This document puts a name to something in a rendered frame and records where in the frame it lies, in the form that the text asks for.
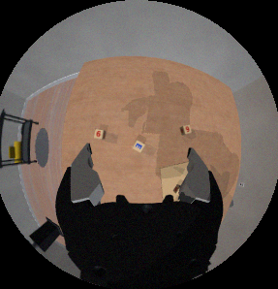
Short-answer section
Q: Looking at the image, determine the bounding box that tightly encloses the tan square mat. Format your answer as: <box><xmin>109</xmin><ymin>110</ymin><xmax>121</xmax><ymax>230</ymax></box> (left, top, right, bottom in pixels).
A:
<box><xmin>160</xmin><ymin>161</ymin><xmax>189</xmax><ymax>201</ymax></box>

